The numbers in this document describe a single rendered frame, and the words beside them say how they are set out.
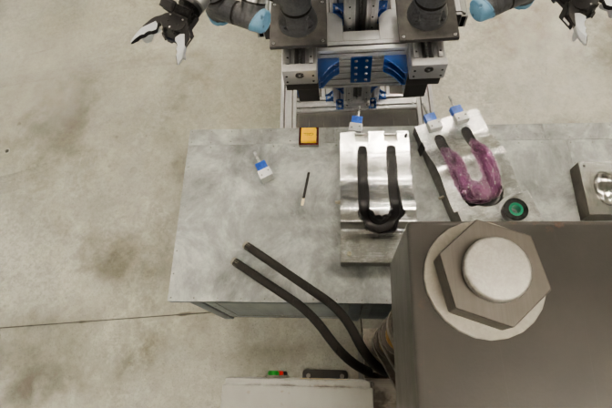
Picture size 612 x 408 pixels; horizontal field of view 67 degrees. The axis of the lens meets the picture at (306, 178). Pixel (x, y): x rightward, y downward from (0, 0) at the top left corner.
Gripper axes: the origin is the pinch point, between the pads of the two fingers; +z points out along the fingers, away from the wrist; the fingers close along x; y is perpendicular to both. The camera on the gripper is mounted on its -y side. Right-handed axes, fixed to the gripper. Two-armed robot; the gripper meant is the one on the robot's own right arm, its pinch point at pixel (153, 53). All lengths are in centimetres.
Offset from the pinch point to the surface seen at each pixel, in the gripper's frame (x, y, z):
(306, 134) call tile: -40, 57, -22
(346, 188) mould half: -63, 48, -5
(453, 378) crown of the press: -81, -67, 48
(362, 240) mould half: -76, 50, 10
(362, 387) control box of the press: -84, -13, 53
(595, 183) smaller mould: -143, 41, -45
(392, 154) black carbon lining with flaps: -73, 48, -25
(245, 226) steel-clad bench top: -35, 61, 21
